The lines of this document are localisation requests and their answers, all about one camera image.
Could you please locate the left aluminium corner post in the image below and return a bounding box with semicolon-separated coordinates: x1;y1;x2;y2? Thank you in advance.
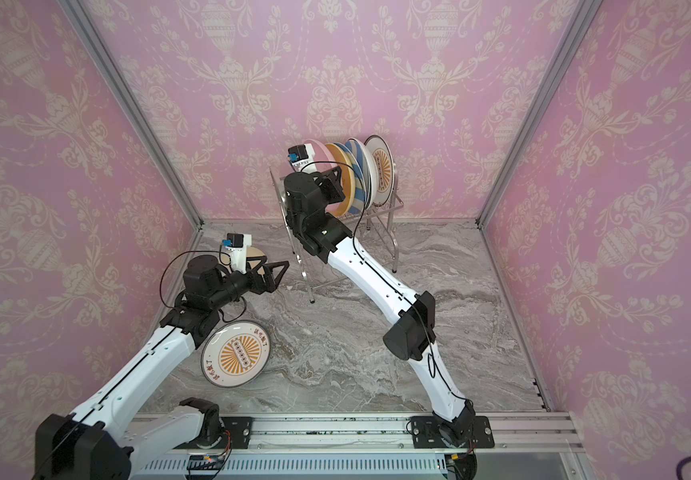
58;0;204;231

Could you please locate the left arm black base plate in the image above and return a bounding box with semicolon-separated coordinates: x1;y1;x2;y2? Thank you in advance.
176;416;254;451

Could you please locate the black white floral plate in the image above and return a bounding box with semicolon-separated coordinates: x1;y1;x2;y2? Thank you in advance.
355;139;379;208

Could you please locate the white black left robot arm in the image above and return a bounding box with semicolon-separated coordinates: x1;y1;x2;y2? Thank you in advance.
34;252;290;479

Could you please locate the blue white striped plate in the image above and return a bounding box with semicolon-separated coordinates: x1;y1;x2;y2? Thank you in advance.
345;138;373;209
336;142;365;215

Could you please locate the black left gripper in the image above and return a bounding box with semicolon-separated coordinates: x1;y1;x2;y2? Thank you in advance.
208;254;289;312

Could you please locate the cream plate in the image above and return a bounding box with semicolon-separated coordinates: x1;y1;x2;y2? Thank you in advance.
247;246;267;256

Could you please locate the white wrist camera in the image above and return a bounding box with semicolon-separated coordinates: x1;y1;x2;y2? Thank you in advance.
219;233;252;273
288;143;316;173

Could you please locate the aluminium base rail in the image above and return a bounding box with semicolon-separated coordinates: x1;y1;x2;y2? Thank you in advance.
130;413;593;479

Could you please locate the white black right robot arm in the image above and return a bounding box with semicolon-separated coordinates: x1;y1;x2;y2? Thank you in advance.
284;168;475;447

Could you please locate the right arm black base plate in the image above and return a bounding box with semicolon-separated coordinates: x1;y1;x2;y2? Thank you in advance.
405;415;495;449

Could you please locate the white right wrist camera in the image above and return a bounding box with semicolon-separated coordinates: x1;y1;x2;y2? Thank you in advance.
288;143;316;173

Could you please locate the orange sunburst plate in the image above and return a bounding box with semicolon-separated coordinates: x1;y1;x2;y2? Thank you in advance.
365;134;397;206
201;321;272;388

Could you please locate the aluminium corner post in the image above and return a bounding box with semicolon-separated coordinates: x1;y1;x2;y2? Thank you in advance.
477;0;603;230
58;0;204;231

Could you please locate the chrome two-tier dish rack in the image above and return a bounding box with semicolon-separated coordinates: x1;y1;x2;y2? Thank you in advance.
272;172;403;302

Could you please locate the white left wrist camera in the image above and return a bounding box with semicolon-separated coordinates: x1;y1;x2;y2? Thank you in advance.
219;233;252;273

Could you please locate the right aluminium corner post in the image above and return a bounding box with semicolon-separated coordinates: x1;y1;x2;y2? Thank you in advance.
477;0;603;230

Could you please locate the small circuit board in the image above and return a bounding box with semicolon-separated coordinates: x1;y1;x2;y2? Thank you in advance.
187;455;225;471

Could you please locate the pink plate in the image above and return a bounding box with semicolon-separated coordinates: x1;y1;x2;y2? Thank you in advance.
302;139;338;173

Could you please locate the blue white striped plate front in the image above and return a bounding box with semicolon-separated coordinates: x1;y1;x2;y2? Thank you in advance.
345;138;373;209

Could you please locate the yellow plate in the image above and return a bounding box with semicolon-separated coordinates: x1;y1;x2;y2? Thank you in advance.
326;143;357;218

